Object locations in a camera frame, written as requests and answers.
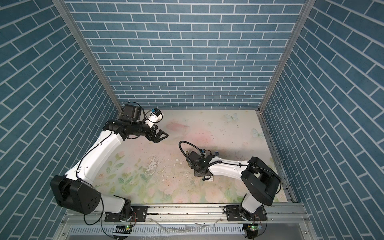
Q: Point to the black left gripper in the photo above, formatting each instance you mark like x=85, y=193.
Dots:
x=156, y=138

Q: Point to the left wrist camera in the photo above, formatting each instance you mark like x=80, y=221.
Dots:
x=156, y=116

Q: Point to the white staple box sleeve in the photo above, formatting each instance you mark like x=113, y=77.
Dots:
x=210, y=179

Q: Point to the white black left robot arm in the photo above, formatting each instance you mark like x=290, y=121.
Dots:
x=75, y=191

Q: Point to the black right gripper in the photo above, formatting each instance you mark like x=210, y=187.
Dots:
x=195, y=172

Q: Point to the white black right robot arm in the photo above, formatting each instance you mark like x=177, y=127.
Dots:
x=260, y=180

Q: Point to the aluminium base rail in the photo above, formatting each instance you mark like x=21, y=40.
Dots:
x=281, y=221

